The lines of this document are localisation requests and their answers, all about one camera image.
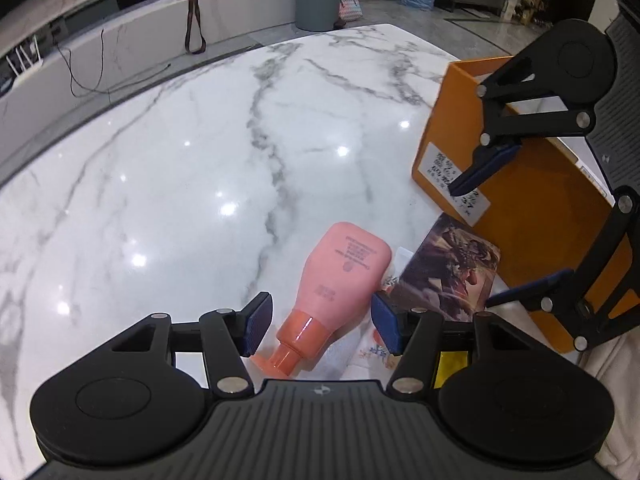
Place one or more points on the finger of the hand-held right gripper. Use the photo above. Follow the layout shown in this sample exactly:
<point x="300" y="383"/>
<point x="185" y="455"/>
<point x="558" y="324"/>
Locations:
<point x="482" y="170"/>
<point x="535" y="287"/>

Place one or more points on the yellow round tin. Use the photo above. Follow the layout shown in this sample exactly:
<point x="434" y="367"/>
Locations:
<point x="450" y="371"/>

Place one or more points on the orange cardboard box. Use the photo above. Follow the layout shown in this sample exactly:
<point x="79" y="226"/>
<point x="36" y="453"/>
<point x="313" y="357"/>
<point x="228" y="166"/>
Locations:
<point x="525" y="200"/>

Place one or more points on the dark patterned box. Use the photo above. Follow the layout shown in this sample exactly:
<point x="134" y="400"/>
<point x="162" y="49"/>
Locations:
<point x="450" y="270"/>

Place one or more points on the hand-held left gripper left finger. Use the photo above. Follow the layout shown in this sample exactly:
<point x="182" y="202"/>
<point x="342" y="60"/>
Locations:
<point x="257" y="324"/>

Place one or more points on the woven basket bag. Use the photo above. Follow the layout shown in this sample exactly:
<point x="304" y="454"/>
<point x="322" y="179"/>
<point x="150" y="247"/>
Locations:
<point x="349" y="7"/>

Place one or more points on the cream cloth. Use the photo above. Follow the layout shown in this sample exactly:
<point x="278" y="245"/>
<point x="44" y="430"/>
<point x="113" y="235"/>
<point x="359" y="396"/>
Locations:
<point x="615" y="400"/>

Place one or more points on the marble television console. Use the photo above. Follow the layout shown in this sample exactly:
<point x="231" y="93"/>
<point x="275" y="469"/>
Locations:
<point x="125" y="35"/>

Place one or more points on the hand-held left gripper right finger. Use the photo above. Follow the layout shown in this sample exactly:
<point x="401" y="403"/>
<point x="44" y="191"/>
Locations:
<point x="386" y="324"/>

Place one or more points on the white router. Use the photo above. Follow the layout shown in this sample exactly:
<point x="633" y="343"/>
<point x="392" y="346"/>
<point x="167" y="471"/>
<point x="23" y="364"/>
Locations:
<point x="25" y="62"/>

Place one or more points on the pink plastic bottle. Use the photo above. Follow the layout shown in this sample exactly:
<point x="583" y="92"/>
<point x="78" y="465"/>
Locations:
<point x="340" y="270"/>

